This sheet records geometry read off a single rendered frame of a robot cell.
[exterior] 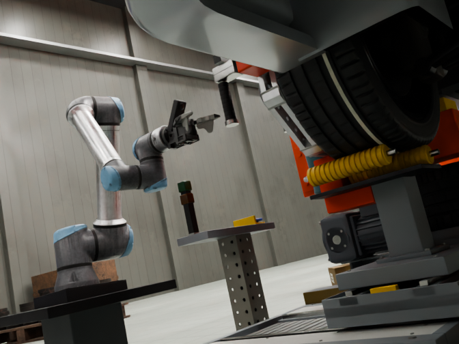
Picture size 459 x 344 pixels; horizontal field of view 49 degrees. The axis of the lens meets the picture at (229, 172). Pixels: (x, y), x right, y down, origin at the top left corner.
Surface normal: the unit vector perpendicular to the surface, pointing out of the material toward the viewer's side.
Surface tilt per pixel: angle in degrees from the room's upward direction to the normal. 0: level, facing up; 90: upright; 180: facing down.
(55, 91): 90
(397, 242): 90
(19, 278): 90
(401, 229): 90
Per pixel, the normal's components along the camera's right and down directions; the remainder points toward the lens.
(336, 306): -0.65, 0.00
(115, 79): 0.71, -0.27
